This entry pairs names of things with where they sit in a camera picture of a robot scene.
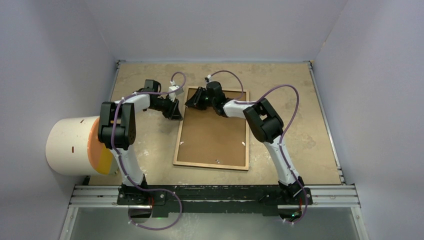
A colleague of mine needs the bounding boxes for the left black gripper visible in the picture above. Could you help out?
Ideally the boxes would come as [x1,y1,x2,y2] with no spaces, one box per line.
[150,95,183,120]

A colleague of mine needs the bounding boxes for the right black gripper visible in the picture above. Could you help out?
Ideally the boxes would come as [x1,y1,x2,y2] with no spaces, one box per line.
[185,87,217,111]

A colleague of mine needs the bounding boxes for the brown cardboard backing board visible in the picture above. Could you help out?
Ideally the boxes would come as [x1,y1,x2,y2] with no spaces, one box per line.
[176,89,248,168]

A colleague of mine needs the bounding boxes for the black wooden picture frame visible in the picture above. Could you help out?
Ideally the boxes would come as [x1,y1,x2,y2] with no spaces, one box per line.
[172,86,250,172]

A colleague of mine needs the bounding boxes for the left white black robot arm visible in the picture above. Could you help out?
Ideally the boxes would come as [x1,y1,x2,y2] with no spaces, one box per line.
[97,79,183,205]

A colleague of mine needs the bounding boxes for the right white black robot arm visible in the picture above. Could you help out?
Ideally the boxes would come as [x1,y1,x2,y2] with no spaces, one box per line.
[185,81,308,204]

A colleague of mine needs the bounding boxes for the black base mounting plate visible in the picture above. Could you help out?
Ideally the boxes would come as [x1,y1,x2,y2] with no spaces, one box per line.
[116,184,313,219]

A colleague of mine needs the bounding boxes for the white cylinder orange lid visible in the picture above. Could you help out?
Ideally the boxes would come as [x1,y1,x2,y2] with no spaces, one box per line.
[45,116,118,176]

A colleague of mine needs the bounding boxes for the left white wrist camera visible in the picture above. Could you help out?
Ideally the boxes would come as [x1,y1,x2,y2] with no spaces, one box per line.
[168,85,184,102]

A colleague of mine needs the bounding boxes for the aluminium rail frame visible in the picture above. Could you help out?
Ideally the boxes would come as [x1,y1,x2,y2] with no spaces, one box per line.
[58,60,369,240]

